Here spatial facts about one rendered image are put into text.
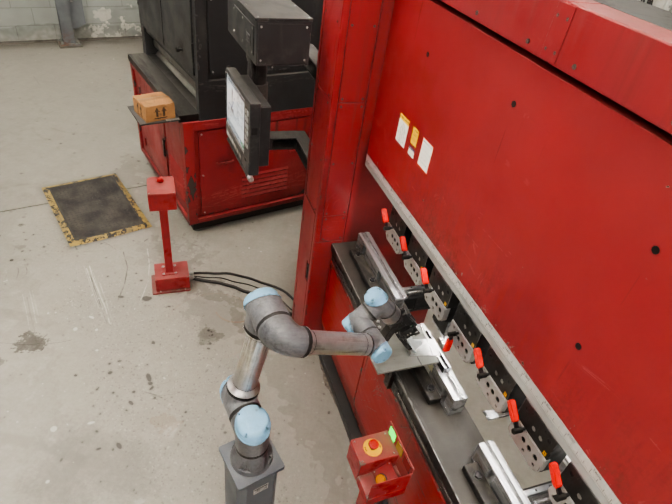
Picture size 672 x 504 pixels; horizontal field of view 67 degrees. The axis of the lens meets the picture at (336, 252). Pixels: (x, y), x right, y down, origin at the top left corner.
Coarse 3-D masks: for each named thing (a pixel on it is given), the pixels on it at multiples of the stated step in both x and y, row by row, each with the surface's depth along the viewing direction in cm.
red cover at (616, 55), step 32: (448, 0) 161; (480, 0) 146; (512, 0) 133; (544, 0) 123; (576, 0) 118; (512, 32) 135; (544, 32) 124; (576, 32) 115; (608, 32) 107; (640, 32) 100; (576, 64) 116; (608, 64) 108; (640, 64) 101; (608, 96) 108; (640, 96) 101
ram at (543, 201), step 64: (384, 64) 213; (448, 64) 168; (512, 64) 138; (384, 128) 219; (448, 128) 172; (512, 128) 141; (576, 128) 120; (640, 128) 104; (384, 192) 226; (448, 192) 176; (512, 192) 144; (576, 192) 122; (640, 192) 105; (448, 256) 180; (512, 256) 146; (576, 256) 124; (640, 256) 107; (512, 320) 149; (576, 320) 126; (640, 320) 108; (576, 384) 128; (640, 384) 110; (640, 448) 112
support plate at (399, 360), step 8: (392, 336) 205; (416, 336) 207; (424, 336) 208; (392, 344) 202; (400, 344) 202; (392, 352) 199; (400, 352) 199; (392, 360) 196; (400, 360) 196; (408, 360) 197; (416, 360) 197; (424, 360) 198; (432, 360) 198; (376, 368) 192; (384, 368) 192; (392, 368) 192; (400, 368) 193; (408, 368) 194
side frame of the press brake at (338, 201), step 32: (352, 0) 194; (384, 0) 198; (320, 32) 222; (352, 32) 202; (384, 32) 206; (320, 64) 227; (352, 64) 211; (320, 96) 232; (352, 96) 220; (320, 128) 236; (352, 128) 230; (320, 160) 241; (352, 160) 241; (320, 192) 246; (352, 192) 252; (320, 224) 259; (352, 224) 266; (384, 224) 273; (320, 256) 273; (384, 256) 288; (320, 288) 289; (320, 320) 306; (416, 320) 336
